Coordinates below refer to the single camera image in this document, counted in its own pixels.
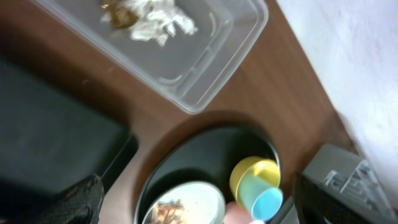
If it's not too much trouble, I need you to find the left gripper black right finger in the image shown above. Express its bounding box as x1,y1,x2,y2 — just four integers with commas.
292,175,397,224

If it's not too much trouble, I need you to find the black rectangular tray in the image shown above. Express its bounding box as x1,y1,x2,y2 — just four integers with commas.
1,60,137,201

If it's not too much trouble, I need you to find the round black tray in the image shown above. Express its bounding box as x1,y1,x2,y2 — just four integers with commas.
134,124,280,223

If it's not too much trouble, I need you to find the grey dishwasher rack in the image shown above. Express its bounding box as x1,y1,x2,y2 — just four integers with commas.
269,143,398,224

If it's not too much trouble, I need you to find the yellow plastic bowl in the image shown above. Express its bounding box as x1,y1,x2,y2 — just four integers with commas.
229,156,281,206

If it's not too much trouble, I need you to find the clear plastic bin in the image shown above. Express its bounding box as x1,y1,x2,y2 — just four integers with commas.
38,0,269,114

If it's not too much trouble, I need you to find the gold foil wrapper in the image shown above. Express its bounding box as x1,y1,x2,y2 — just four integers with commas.
100,0,138,29

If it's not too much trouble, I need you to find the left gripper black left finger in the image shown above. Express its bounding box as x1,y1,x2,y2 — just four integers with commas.
1,174,104,224

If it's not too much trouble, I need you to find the pink plastic cup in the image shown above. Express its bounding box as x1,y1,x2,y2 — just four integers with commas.
223,202,264,224

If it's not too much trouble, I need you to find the food scraps and rice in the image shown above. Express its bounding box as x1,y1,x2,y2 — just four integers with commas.
150,200,188,224

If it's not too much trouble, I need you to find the grey round plate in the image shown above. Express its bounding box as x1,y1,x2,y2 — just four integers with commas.
140,181,226,224

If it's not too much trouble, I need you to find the light blue plastic cup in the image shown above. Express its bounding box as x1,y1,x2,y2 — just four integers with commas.
238,174,284,222

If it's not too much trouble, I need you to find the white tissue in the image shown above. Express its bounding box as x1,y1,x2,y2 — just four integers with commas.
114,0,198,47

